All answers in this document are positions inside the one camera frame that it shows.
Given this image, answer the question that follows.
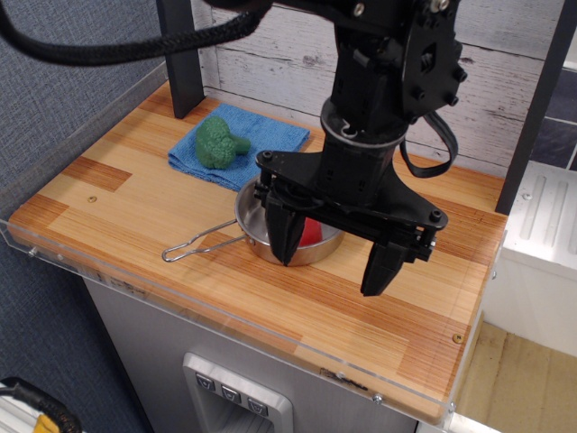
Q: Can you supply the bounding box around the dark right frame post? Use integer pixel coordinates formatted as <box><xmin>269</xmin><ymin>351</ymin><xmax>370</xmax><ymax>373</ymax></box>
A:
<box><xmin>495</xmin><ymin>0</ymin><xmax>576</xmax><ymax>216</ymax></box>

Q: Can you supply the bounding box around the red plastic cup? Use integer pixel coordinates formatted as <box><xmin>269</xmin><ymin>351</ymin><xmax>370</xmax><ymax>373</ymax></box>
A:
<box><xmin>298</xmin><ymin>217</ymin><xmax>323</xmax><ymax>247</ymax></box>

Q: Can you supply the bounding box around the dark left frame post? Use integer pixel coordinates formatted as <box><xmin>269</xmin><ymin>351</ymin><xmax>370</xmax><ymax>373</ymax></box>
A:
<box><xmin>156</xmin><ymin>0</ymin><xmax>205</xmax><ymax>119</ymax></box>

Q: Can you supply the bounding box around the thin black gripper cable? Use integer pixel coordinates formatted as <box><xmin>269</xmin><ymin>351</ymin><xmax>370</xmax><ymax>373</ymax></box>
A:
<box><xmin>398</xmin><ymin>110</ymin><xmax>460</xmax><ymax>179</ymax></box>

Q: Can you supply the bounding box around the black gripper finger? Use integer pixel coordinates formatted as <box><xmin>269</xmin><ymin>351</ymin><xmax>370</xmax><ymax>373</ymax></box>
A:
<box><xmin>361</xmin><ymin>242</ymin><xmax>417</xmax><ymax>297</ymax></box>
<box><xmin>264</xmin><ymin>189</ymin><xmax>306</xmax><ymax>266</ymax></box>

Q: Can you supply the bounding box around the black and yellow object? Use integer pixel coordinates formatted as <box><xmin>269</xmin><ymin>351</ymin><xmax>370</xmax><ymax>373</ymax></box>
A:
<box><xmin>1</xmin><ymin>377</ymin><xmax>84</xmax><ymax>432</ymax></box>

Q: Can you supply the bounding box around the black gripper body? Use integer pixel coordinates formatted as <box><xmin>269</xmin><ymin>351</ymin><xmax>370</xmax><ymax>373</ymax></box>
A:
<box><xmin>255</xmin><ymin>100</ymin><xmax>448</xmax><ymax>261</ymax></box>

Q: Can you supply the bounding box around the dark frame post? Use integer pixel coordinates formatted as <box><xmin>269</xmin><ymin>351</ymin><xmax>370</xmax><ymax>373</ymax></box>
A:
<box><xmin>156</xmin><ymin>0</ymin><xmax>205</xmax><ymax>119</ymax></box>
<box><xmin>495</xmin><ymin>0</ymin><xmax>576</xmax><ymax>216</ymax></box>

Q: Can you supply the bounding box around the white ribbed appliance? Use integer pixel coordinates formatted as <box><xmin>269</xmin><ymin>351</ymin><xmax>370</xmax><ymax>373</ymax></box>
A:
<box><xmin>481</xmin><ymin>162</ymin><xmax>576</xmax><ymax>355</ymax></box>

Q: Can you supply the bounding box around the grey cabinet with dispenser panel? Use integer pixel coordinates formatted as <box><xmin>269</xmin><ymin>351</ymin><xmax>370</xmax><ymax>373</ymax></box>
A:
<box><xmin>86</xmin><ymin>280</ymin><xmax>417</xmax><ymax>432</ymax></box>

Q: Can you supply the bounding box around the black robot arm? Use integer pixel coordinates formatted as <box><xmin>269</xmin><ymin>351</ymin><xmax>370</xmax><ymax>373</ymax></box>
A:
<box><xmin>255</xmin><ymin>1</ymin><xmax>467</xmax><ymax>297</ymax></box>

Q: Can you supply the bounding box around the thick black braided cable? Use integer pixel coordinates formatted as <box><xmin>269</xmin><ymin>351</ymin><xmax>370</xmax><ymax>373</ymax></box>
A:
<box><xmin>0</xmin><ymin>0</ymin><xmax>271</xmax><ymax>68</ymax></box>

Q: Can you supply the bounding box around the blue folded cloth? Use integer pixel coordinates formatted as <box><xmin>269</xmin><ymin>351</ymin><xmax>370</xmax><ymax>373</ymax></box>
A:
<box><xmin>168</xmin><ymin>104</ymin><xmax>310</xmax><ymax>191</ymax></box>

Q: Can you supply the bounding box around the steel pan with wire handle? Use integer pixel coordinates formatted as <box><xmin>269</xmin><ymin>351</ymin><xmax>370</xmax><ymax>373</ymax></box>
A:
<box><xmin>161</xmin><ymin>177</ymin><xmax>347</xmax><ymax>268</ymax></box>

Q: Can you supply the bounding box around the green toy broccoli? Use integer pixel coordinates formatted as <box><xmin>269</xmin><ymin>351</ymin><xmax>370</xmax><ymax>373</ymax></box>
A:
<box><xmin>195</xmin><ymin>115</ymin><xmax>252</xmax><ymax>170</ymax></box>

